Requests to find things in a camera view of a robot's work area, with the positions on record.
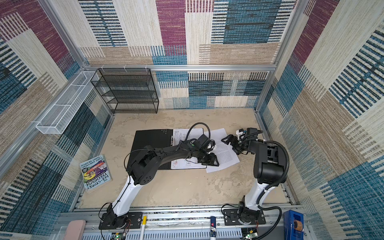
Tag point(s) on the colourful children's book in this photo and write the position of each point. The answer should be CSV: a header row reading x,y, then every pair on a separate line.
x,y
95,173

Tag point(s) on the printed paper sheet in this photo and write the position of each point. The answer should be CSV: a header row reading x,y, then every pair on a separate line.
x,y
225,155

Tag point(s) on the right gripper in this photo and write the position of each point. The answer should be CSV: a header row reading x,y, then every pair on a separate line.
x,y
235,139

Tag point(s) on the blue glue stick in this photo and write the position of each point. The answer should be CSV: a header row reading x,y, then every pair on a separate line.
x,y
213,232

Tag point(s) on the black wire mesh shelf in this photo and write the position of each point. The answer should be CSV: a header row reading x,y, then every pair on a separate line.
x,y
127,90

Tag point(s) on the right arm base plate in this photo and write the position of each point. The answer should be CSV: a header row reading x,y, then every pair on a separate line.
x,y
231,218

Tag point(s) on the pink object at edge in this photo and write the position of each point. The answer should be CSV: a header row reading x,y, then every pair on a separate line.
x,y
75,230

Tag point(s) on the green circuit board right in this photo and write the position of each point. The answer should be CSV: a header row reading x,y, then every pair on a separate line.
x,y
250,236

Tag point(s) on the orange folder black inside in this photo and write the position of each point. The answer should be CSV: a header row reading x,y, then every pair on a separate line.
x,y
159,138

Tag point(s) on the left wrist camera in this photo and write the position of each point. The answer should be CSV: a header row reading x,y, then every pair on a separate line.
x,y
206,143

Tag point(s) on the blue box with tape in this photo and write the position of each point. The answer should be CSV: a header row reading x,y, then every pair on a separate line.
x,y
293,225

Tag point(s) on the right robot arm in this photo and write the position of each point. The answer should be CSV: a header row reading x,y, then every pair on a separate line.
x,y
271,166

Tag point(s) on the white wire mesh basket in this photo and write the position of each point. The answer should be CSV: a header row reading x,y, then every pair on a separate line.
x,y
59,116

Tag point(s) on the green circuit board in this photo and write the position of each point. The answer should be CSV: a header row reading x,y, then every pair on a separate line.
x,y
250,236
118,236

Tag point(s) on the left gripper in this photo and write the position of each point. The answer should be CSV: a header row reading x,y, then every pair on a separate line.
x,y
210,162

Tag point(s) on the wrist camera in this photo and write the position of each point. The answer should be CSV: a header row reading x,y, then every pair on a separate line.
x,y
248,133
206,143

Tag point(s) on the white yellow marker pen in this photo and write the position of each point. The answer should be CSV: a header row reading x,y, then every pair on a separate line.
x,y
143,228

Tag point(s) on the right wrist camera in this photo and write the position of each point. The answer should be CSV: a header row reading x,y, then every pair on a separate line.
x,y
248,133

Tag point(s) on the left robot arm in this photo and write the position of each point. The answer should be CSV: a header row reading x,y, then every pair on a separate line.
x,y
143,168

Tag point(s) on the green circuit board left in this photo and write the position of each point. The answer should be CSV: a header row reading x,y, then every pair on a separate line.
x,y
118,236

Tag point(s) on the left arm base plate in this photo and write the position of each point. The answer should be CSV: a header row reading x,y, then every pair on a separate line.
x,y
132,220

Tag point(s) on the white paper sheet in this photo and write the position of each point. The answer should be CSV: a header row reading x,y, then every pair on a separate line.
x,y
185,164

